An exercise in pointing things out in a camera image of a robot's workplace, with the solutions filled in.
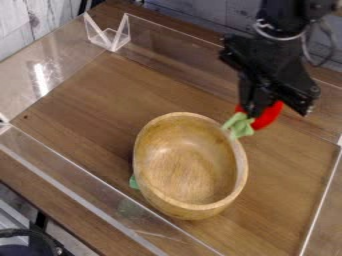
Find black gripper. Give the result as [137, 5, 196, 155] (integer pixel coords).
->
[220, 34, 321, 118]

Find red plush strawberry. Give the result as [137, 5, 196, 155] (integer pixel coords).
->
[222, 101, 284, 140]

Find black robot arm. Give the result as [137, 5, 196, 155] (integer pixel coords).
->
[220, 0, 342, 118]

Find green object behind bowl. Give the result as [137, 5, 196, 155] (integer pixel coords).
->
[130, 175, 140, 190]

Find wooden bowl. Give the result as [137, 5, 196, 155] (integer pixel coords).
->
[133, 112, 249, 220]

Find black clamp with screw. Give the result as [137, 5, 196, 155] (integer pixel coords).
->
[29, 223, 75, 256]

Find clear acrylic barrier wall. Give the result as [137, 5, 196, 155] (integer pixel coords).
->
[0, 5, 342, 256]

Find clear acrylic corner bracket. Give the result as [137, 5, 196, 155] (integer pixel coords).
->
[83, 13, 132, 52]

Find black cable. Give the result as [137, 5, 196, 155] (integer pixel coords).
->
[0, 228, 55, 256]

